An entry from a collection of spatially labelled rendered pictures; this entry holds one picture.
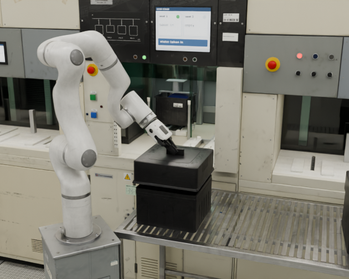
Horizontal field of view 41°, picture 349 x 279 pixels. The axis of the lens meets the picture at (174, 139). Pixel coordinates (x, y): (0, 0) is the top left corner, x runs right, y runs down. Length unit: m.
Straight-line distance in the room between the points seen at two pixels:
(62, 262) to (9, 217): 1.31
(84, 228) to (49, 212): 1.04
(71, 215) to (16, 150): 1.11
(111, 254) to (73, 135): 0.52
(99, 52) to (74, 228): 0.72
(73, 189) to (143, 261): 1.06
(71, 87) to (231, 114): 0.87
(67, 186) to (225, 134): 0.85
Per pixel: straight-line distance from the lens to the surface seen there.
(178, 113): 2.97
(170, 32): 2.37
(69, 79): 1.74
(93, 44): 1.83
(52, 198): 2.93
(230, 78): 2.26
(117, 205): 2.73
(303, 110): 2.76
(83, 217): 1.94
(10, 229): 3.22
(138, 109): 2.02
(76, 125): 1.81
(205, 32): 2.32
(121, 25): 2.46
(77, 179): 1.90
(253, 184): 2.43
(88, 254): 1.94
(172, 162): 1.95
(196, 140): 2.80
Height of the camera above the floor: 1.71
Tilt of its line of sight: 17 degrees down
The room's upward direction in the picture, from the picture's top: straight up
